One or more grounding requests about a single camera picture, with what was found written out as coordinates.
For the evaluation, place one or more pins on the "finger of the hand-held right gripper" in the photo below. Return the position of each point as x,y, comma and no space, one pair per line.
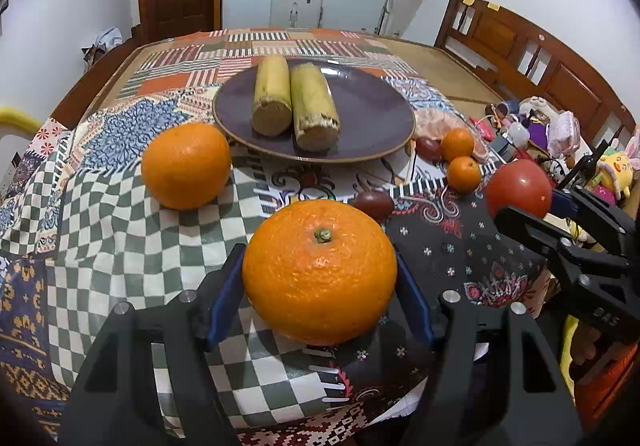
562,202
530,225

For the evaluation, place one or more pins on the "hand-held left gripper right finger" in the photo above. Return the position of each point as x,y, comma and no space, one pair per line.
413,300

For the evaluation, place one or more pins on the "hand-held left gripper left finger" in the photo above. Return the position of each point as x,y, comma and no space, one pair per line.
226,296

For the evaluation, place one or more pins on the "red tomato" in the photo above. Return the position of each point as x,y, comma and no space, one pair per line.
517,187

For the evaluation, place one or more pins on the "large orange with stem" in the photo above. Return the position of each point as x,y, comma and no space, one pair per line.
320,276

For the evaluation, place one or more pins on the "yellow plush duck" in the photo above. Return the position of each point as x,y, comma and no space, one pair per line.
616,171

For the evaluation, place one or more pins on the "pink quilted pouch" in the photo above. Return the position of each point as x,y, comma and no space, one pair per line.
564,133

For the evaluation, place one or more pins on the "small tangerine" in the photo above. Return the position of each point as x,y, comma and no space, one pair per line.
464,174
457,143

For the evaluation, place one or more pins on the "white plush toy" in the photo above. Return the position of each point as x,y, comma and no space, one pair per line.
535,107

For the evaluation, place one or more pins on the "dark red jujube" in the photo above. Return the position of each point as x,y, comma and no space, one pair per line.
373,205
428,149

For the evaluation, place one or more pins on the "patchwork printed blanket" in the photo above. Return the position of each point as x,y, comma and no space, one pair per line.
125,236

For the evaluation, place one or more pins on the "wooden bed headboard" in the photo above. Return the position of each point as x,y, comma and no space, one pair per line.
565,81

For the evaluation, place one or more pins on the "round orange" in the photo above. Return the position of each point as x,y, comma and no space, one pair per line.
186,166

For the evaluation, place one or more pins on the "peach plastic bag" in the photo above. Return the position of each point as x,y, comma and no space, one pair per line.
434,120

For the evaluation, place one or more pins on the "woven bed mat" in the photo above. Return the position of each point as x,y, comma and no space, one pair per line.
445,71

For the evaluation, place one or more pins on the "dark purple plate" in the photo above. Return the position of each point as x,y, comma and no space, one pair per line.
372,118

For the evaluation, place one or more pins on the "sugarcane piece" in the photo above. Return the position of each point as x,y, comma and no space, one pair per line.
315,106
272,93

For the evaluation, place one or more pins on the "pile of clothes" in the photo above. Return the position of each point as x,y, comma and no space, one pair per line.
102,43

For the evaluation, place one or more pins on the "wooden bed side rail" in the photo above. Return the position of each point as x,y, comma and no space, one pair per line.
90,83

